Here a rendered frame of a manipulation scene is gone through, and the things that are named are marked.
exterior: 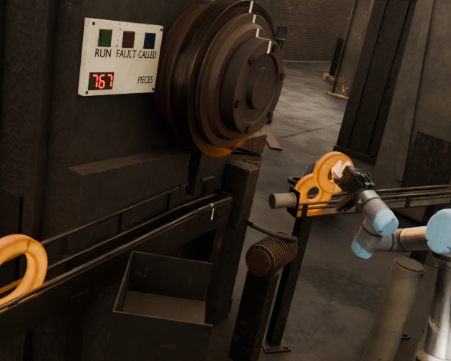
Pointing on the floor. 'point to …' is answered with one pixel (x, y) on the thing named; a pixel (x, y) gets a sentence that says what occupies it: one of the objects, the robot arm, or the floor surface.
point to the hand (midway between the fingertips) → (334, 167)
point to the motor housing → (258, 295)
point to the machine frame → (85, 155)
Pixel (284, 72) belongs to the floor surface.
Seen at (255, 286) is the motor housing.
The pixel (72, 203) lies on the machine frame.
